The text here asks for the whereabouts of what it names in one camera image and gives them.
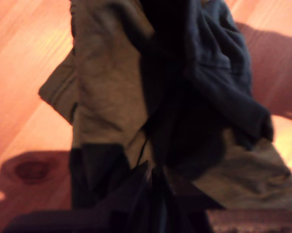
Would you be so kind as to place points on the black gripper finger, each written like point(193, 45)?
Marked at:
point(129, 191)
point(184, 194)

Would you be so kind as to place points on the dark green underwear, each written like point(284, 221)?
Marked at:
point(107, 97)

